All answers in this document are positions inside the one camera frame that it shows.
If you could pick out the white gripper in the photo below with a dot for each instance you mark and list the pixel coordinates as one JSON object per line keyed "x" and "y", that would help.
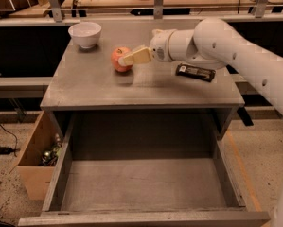
{"x": 159, "y": 47}

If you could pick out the red apple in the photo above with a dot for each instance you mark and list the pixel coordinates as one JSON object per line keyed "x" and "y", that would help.
{"x": 115, "y": 59}

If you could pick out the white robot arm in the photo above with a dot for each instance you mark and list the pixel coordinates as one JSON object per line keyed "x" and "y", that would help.
{"x": 213, "y": 44}

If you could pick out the open grey top drawer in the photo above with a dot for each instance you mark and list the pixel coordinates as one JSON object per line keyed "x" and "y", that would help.
{"x": 143, "y": 170}

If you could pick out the white bowl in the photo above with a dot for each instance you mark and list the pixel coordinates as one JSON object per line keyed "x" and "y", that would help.
{"x": 85, "y": 34}

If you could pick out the grey cabinet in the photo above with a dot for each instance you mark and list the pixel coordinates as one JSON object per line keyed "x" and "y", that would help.
{"x": 86, "y": 79}

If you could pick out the black snack bar wrapper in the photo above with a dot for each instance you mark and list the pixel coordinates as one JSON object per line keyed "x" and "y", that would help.
{"x": 195, "y": 72}

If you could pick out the items inside cardboard box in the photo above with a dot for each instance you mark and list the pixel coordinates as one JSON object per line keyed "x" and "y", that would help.
{"x": 51, "y": 155}

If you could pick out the cardboard box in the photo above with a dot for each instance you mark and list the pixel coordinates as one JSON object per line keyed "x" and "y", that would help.
{"x": 34, "y": 175}

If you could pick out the metal railing frame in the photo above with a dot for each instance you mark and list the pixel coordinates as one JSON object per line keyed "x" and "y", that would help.
{"x": 68, "y": 12}

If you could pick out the black power adapter with cable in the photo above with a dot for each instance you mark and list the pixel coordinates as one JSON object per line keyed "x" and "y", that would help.
{"x": 9, "y": 150}

